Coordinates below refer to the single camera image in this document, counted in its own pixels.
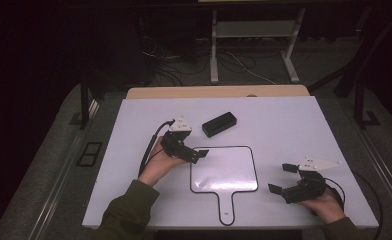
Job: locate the person's right hand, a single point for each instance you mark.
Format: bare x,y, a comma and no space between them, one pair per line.
327,206

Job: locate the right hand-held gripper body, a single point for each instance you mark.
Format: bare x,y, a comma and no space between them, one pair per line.
304,191

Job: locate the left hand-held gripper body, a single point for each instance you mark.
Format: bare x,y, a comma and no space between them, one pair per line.
177,146

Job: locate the person's left hand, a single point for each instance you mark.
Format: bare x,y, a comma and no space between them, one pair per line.
159,165

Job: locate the light wooden table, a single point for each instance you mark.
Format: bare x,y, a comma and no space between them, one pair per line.
217,91

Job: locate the black board eraser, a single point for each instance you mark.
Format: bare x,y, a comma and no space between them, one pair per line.
219,124

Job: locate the white metal stand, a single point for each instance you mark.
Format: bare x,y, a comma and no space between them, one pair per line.
254,29

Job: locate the black metal stand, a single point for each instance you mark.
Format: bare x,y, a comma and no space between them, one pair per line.
84,106
360,106

